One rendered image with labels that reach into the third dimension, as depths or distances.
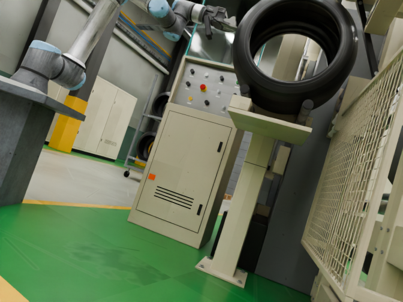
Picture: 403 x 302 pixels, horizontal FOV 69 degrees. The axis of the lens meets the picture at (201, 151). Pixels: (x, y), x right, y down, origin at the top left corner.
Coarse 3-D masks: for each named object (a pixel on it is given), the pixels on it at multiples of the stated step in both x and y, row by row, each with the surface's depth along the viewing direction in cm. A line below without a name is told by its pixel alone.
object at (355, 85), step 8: (352, 80) 150; (360, 80) 149; (368, 80) 149; (352, 88) 150; (360, 88) 149; (344, 96) 150; (352, 96) 149; (368, 96) 148; (336, 104) 168; (344, 104) 150; (360, 104) 148; (368, 104) 147; (336, 112) 168; (352, 112) 148; (368, 112) 146; (336, 120) 149; (368, 120) 146; (336, 128) 149; (328, 136) 167; (360, 136) 146
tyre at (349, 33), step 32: (288, 0) 133; (320, 0) 129; (256, 32) 159; (288, 32) 159; (320, 32) 154; (352, 32) 125; (352, 64) 126; (256, 96) 138; (288, 96) 128; (320, 96) 128
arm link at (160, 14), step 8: (136, 0) 148; (144, 0) 144; (152, 0) 140; (160, 0) 139; (144, 8) 147; (152, 8) 139; (160, 8) 138; (168, 8) 140; (152, 16) 145; (160, 16) 140; (168, 16) 142; (160, 24) 147; (168, 24) 146
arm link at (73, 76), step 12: (108, 0) 175; (120, 0) 179; (96, 12) 175; (108, 12) 177; (84, 24) 177; (96, 24) 175; (84, 36) 174; (96, 36) 177; (72, 48) 174; (84, 48) 175; (72, 60) 172; (84, 60) 178; (72, 72) 174; (60, 84) 176; (72, 84) 178
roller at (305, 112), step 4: (308, 100) 124; (304, 104) 124; (308, 104) 124; (312, 104) 124; (300, 108) 132; (304, 108) 125; (308, 108) 124; (300, 112) 133; (304, 112) 129; (308, 112) 129; (300, 116) 138; (304, 116) 135; (296, 120) 151; (300, 120) 144; (304, 120) 143; (300, 124) 150
